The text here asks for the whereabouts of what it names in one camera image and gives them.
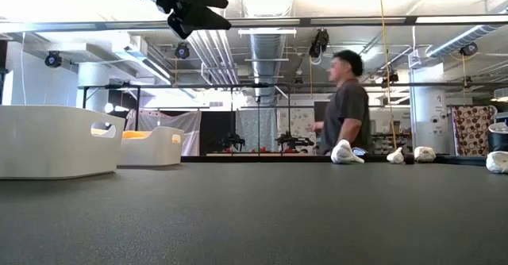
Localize large white garlic bulb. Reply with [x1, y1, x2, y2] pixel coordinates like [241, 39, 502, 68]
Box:
[330, 139, 365, 165]

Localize small white garlic bulb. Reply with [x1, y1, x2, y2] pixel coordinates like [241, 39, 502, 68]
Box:
[386, 147, 405, 165]

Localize overhead light bar beam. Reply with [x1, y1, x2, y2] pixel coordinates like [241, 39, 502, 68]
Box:
[0, 15, 508, 34]

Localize grey cloth curtain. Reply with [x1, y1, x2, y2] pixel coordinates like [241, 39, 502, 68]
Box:
[125, 109, 202, 157]

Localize blue-grey patterned curtain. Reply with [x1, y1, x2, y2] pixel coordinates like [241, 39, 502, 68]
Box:
[236, 108, 279, 154]

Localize white plastic basket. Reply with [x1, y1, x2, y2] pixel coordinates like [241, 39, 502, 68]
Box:
[117, 125, 186, 167]
[0, 105, 126, 180]

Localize white floral curtain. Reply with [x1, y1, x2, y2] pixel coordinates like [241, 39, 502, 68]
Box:
[277, 107, 318, 147]

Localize black monitor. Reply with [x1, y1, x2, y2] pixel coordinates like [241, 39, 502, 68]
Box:
[314, 101, 330, 134]

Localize person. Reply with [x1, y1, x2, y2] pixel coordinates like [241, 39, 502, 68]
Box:
[306, 49, 374, 156]

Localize black table mat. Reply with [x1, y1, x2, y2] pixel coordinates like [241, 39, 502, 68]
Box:
[0, 160, 508, 265]

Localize cluttered storage shelf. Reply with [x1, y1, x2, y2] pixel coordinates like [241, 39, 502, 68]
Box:
[371, 117, 412, 156]

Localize white round column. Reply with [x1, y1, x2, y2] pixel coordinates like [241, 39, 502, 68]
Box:
[410, 63, 450, 156]

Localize brown dotted curtain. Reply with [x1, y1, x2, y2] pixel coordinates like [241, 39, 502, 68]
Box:
[451, 105, 498, 157]

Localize black trash bin white liner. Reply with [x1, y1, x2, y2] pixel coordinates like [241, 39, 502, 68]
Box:
[487, 121, 508, 154]

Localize hanging black cable reel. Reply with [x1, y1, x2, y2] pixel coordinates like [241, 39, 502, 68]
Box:
[308, 28, 331, 60]
[44, 50, 64, 69]
[459, 41, 479, 57]
[174, 41, 191, 60]

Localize ribbed silver ventilation duct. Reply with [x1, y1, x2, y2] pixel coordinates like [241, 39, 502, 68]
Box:
[248, 33, 287, 107]

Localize yellow hanging cord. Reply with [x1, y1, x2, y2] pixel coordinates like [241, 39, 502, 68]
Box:
[376, 0, 398, 151]

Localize slim silver ventilation duct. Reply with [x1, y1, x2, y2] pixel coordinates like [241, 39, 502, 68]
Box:
[426, 23, 505, 59]

